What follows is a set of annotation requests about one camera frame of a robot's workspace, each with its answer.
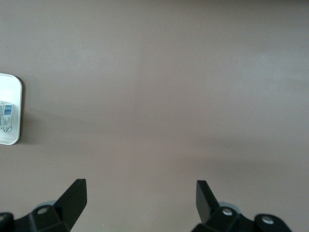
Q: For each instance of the white milk carton green cap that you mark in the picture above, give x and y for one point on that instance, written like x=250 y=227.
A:
x=6 y=113

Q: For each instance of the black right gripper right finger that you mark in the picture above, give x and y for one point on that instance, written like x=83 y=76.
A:
x=205 y=205

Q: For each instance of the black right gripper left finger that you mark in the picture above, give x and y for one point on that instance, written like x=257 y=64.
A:
x=70 y=205

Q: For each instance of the white rabbit print tray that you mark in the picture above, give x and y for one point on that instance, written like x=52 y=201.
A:
x=13 y=89

